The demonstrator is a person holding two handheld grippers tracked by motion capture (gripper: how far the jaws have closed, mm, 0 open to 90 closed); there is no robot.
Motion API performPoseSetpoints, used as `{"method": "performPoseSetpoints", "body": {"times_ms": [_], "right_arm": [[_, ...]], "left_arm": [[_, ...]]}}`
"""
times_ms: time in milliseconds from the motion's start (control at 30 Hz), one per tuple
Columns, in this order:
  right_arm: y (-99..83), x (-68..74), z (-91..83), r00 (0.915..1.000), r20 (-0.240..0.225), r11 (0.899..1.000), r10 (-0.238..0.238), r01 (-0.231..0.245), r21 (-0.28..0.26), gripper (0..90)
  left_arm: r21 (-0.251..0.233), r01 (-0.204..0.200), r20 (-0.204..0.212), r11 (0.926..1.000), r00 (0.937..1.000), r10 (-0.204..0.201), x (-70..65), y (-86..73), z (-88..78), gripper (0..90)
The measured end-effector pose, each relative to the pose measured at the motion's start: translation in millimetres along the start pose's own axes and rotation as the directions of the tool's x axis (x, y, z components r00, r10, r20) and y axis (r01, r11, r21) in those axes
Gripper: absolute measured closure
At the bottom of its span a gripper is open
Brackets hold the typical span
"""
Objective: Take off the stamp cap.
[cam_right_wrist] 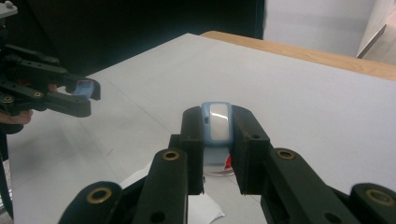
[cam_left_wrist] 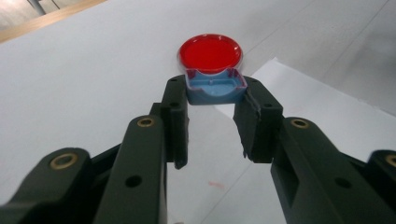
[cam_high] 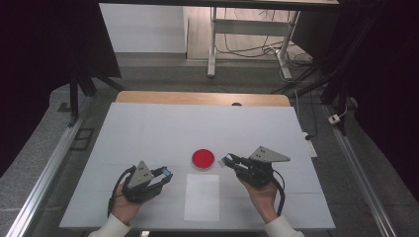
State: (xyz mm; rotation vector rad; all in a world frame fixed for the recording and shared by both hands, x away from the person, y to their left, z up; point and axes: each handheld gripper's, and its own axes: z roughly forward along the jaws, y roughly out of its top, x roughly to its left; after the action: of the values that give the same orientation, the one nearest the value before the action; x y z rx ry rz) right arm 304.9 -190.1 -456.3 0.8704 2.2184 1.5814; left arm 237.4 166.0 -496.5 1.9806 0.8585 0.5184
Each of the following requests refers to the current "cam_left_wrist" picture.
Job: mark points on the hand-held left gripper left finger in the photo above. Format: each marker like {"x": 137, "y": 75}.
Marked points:
{"x": 140, "y": 174}

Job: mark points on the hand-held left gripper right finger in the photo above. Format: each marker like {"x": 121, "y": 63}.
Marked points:
{"x": 305, "y": 174}

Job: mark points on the blue stamp cap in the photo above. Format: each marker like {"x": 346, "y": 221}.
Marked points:
{"x": 214, "y": 91}

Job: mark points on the round red ink pad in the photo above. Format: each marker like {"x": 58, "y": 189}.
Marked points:
{"x": 210, "y": 53}

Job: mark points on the white paper sheet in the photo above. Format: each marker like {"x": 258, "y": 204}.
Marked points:
{"x": 311, "y": 99}

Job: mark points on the white desk frame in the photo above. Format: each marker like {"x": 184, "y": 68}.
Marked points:
{"x": 37, "y": 6}

